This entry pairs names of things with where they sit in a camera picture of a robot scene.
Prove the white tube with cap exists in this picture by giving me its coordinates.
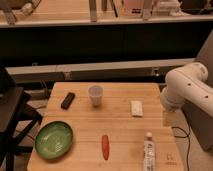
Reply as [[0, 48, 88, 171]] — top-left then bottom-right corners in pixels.
[[143, 132, 155, 171]]

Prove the clear plastic cup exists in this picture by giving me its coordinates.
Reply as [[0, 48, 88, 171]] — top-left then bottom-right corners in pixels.
[[88, 85, 103, 107]]

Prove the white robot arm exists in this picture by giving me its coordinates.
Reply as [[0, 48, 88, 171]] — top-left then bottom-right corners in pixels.
[[160, 62, 213, 126]]

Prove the orange carrot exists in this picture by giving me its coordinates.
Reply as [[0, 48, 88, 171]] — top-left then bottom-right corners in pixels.
[[102, 135, 110, 160]]

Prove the white sponge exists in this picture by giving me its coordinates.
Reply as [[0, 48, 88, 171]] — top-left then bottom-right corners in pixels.
[[131, 101, 143, 117]]

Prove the grey metal rail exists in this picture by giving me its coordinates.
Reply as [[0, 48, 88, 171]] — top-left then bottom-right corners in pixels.
[[7, 58, 194, 83]]

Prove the black side stand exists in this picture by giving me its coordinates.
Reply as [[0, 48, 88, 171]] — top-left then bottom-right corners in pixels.
[[0, 64, 42, 171]]

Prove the green ceramic bowl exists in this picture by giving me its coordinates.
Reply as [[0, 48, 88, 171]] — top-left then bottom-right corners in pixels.
[[35, 121, 73, 160]]

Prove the black cable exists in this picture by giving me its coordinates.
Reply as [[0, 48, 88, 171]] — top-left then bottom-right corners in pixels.
[[171, 124, 192, 171]]

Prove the black rectangular remote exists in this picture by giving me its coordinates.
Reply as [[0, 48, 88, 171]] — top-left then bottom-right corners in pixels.
[[61, 92, 75, 109]]

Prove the wooden back shelf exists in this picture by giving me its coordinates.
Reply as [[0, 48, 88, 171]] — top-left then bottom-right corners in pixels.
[[0, 0, 213, 28]]

